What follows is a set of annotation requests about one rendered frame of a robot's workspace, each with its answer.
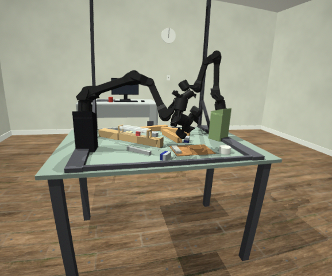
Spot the clear rectangular channel cover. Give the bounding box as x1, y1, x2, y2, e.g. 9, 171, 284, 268
119, 125, 148, 138

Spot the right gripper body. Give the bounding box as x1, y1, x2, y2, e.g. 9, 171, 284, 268
176, 106, 202, 139

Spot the brown flat board with grey clip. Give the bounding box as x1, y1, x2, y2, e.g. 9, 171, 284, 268
169, 144, 216, 156

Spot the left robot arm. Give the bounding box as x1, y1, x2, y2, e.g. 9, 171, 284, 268
178, 51, 227, 110

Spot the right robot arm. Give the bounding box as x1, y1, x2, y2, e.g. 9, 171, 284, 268
76, 70, 188, 127

